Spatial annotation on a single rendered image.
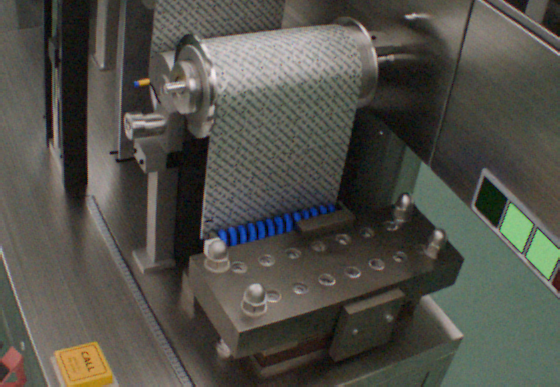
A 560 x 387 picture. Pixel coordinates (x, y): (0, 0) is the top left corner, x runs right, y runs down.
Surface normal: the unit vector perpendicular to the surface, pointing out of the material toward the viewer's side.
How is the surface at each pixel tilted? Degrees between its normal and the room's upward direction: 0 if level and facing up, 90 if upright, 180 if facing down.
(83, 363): 0
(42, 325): 0
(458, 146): 90
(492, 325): 0
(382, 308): 90
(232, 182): 90
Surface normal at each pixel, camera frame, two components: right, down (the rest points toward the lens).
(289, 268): 0.13, -0.80
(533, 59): -0.87, 0.19
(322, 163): 0.47, 0.57
